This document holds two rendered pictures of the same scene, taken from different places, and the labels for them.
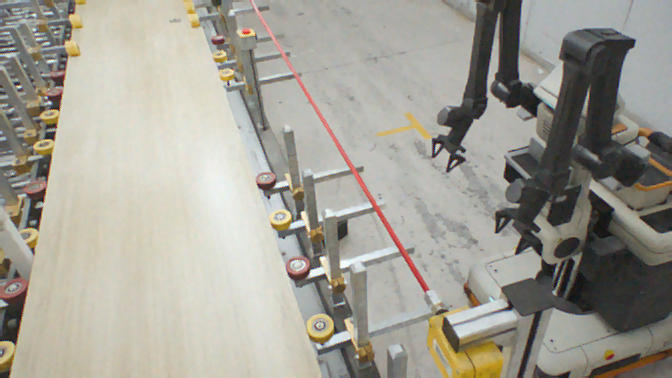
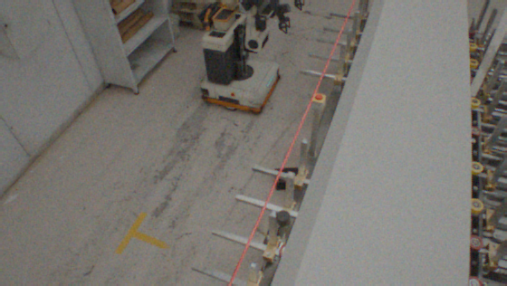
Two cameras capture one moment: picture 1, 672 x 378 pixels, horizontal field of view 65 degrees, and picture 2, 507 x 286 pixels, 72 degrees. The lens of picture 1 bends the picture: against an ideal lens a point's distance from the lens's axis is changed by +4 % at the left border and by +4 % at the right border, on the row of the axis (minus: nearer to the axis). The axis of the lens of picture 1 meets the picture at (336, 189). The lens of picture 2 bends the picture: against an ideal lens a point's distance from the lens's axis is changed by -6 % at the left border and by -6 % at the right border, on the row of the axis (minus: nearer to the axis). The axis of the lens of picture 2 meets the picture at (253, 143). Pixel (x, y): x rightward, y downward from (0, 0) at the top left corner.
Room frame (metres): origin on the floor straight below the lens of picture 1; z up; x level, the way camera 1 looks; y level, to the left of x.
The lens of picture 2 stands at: (3.78, 1.08, 2.61)
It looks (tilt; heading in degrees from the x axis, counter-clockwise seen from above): 48 degrees down; 220
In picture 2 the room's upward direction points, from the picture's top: 4 degrees counter-clockwise
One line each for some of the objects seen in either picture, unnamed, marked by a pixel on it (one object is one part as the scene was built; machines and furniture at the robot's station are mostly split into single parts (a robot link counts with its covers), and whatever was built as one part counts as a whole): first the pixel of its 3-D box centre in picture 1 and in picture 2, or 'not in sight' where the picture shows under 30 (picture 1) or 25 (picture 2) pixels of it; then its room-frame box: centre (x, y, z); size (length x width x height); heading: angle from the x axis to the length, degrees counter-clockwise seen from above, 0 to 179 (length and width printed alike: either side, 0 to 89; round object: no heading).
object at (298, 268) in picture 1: (299, 275); not in sight; (1.14, 0.14, 0.85); 0.08 x 0.08 x 0.11
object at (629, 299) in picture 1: (605, 233); (229, 45); (1.47, -1.09, 0.59); 0.55 x 0.34 x 0.83; 16
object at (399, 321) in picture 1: (383, 326); (346, 32); (0.95, -0.11, 0.80); 0.43 x 0.03 x 0.04; 106
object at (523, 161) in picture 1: (542, 178); (264, 14); (1.37, -0.72, 0.99); 0.28 x 0.16 x 0.22; 16
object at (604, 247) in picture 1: (565, 244); (255, 38); (1.35, -0.86, 0.68); 0.28 x 0.27 x 0.25; 16
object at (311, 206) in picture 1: (313, 222); (346, 54); (1.37, 0.09, 0.87); 0.04 x 0.04 x 0.48; 16
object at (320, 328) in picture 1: (321, 336); not in sight; (0.90, 0.08, 0.85); 0.08 x 0.08 x 0.11
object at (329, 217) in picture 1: (333, 265); (352, 36); (1.13, 0.03, 0.90); 0.04 x 0.04 x 0.48; 16
